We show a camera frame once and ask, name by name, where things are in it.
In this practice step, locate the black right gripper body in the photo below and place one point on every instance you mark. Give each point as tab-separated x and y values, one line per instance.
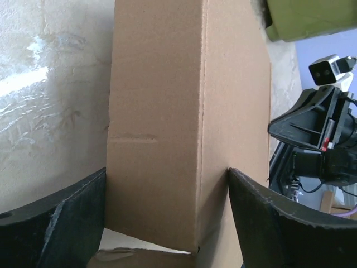
337	165

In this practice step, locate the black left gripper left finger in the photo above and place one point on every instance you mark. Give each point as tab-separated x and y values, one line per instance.
63	229

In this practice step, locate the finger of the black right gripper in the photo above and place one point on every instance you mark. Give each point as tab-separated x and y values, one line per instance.
308	124

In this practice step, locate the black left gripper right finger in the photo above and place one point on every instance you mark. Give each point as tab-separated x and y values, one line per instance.
274	231

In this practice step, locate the brown cardboard box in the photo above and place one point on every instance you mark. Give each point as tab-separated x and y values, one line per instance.
190	97

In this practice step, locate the green plastic bin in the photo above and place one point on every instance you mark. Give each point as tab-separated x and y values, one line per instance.
297	20

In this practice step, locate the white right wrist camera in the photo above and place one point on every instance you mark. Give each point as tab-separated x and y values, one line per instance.
333	70

